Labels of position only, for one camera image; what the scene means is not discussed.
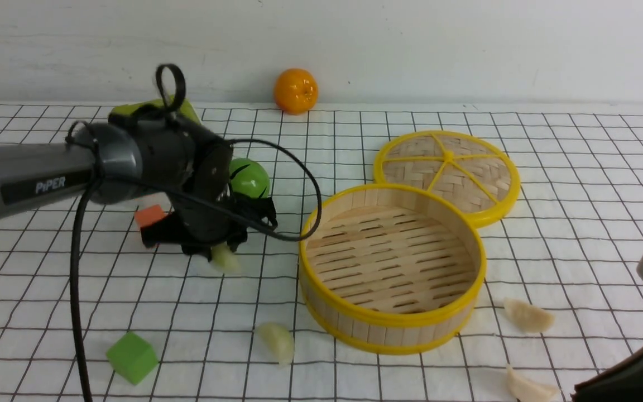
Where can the green lidded white box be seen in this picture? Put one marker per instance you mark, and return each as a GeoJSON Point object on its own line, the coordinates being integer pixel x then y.
{"type": "Point", "coordinates": [123, 111]}

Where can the orange fruit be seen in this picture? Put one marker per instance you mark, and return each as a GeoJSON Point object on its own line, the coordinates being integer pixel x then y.
{"type": "Point", "coordinates": [296, 91]}

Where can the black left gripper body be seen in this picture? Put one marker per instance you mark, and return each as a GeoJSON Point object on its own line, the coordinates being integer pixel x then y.
{"type": "Point", "coordinates": [203, 231]}

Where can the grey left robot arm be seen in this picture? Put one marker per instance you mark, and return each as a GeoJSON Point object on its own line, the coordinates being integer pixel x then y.
{"type": "Point", "coordinates": [188, 162]}

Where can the bamboo steamer lid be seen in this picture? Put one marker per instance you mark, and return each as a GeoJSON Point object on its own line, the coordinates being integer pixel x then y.
{"type": "Point", "coordinates": [473, 175]}

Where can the green foam cube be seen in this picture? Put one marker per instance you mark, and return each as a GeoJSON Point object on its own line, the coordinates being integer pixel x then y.
{"type": "Point", "coordinates": [132, 358]}

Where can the pale green dumpling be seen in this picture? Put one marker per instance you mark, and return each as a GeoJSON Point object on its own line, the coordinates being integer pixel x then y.
{"type": "Point", "coordinates": [278, 340]}
{"type": "Point", "coordinates": [224, 259]}

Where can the green watermelon toy ball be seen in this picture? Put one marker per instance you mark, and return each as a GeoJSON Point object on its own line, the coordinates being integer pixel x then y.
{"type": "Point", "coordinates": [249, 178]}

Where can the white checkered tablecloth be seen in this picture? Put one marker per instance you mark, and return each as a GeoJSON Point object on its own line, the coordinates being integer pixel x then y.
{"type": "Point", "coordinates": [570, 246]}

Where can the bamboo steamer tray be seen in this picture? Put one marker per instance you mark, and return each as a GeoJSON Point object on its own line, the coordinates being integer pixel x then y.
{"type": "Point", "coordinates": [391, 269]}

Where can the orange foam cube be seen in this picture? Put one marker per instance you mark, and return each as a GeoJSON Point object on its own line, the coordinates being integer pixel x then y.
{"type": "Point", "coordinates": [148, 216]}

